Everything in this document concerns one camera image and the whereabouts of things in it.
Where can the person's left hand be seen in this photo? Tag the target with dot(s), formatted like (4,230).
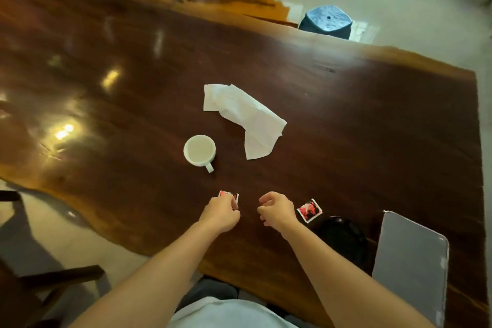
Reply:
(218,215)

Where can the person's right hand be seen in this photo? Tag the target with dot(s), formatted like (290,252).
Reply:
(280,212)

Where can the person's right thumb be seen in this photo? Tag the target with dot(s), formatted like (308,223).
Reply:
(269,197)

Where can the person's left fingers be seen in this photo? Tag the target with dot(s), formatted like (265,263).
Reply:
(233,209)

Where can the red and white sachet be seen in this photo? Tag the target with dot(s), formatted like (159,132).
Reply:
(229,194)
(309,210)

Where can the person's left forearm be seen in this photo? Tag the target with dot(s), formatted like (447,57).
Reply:
(153,281)

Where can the person's right forearm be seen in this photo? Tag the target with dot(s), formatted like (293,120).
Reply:
(338,281)

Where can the white ceramic cup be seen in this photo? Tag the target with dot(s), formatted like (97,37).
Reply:
(199,150)

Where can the black round bowl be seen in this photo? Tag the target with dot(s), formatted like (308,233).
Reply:
(342,237)

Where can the white paper tissue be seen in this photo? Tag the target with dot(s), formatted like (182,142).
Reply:
(246,116)

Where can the person's grey trousers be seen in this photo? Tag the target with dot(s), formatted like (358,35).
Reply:
(209,291)

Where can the person's white shirt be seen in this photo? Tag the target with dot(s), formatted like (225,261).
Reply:
(230,314)

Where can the grey tablet case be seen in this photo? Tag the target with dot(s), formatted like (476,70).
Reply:
(410,262)

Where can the blue plastic stool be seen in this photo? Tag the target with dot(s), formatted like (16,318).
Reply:
(326,22)

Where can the glossy wooden bench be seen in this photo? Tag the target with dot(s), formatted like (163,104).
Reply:
(246,5)

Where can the dark wooden chair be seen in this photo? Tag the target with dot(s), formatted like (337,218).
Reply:
(34,293)

